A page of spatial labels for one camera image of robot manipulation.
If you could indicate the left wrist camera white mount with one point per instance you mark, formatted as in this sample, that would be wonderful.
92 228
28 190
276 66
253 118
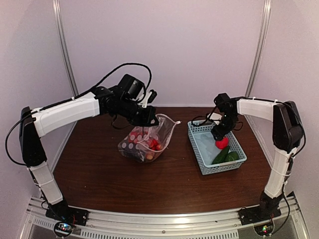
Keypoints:
147 98

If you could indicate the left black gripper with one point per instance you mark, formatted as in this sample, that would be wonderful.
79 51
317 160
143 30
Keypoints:
146 120

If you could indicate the front aluminium rail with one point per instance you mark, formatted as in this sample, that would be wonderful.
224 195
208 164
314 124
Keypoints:
213 225

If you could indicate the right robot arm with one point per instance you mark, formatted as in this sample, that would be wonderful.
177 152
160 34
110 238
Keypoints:
287 134

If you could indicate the right round circuit board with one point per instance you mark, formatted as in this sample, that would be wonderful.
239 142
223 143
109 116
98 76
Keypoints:
264 230

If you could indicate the right aluminium frame post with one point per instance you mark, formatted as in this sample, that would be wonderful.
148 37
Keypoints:
265 21

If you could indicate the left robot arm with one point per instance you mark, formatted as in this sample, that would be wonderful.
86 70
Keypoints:
128 99

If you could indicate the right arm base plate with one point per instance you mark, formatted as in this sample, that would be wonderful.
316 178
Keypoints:
254 215

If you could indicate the clear zip top bag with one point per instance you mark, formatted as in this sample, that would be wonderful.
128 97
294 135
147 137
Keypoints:
163 132

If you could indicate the green pepper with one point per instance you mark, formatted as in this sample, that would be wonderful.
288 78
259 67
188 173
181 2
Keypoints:
231 156

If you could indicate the left aluminium frame post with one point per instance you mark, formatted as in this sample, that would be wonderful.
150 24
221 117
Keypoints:
63 46

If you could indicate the round circuit board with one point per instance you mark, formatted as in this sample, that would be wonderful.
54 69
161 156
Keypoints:
264 230
62 229

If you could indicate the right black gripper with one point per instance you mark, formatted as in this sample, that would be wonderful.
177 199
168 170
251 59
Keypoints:
220 133

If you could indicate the left round circuit board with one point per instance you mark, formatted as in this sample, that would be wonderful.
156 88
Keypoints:
62 229

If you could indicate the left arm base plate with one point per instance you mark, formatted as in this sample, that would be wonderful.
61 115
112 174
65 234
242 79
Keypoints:
77 216

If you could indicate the red lychee fruit bunch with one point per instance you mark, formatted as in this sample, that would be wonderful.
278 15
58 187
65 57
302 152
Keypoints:
144 148

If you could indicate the red wax apple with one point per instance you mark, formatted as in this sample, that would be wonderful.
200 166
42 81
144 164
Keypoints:
221 144

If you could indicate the light blue plastic basket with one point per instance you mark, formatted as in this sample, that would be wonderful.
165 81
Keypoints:
205 150

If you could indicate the aluminium frame post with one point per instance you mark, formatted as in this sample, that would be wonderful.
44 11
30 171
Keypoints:
63 46
265 21

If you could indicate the green cucumber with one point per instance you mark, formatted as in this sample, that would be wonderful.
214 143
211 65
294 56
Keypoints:
221 156

